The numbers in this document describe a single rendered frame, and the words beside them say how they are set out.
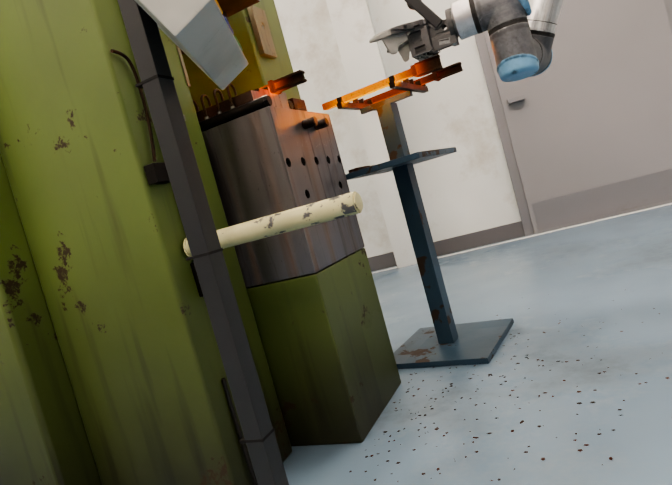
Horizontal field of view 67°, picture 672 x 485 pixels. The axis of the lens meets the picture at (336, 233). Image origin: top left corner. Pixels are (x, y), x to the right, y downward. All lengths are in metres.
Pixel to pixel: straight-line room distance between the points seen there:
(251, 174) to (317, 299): 0.37
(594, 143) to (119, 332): 3.65
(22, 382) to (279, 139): 0.87
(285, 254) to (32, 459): 0.82
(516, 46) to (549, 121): 2.97
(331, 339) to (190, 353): 0.36
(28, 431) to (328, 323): 0.79
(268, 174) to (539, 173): 3.12
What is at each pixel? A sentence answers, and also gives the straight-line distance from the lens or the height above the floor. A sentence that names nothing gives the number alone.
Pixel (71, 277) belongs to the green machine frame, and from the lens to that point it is 1.43.
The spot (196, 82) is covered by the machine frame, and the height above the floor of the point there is 1.18.
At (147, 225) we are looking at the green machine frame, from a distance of 1.22.
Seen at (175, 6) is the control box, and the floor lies 0.96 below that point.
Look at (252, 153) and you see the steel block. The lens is 1.37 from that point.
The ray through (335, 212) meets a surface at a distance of 1.02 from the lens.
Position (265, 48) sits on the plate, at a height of 1.20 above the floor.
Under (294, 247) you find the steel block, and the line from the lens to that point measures 1.34.
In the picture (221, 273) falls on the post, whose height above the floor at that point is 0.56.
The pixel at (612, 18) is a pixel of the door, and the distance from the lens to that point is 4.44.
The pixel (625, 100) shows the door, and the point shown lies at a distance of 4.37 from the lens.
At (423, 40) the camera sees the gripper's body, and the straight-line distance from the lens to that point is 1.35.
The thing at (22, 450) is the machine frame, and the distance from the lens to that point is 1.62.
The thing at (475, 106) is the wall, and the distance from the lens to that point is 4.27.
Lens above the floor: 0.63
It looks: 3 degrees down
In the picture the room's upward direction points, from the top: 15 degrees counter-clockwise
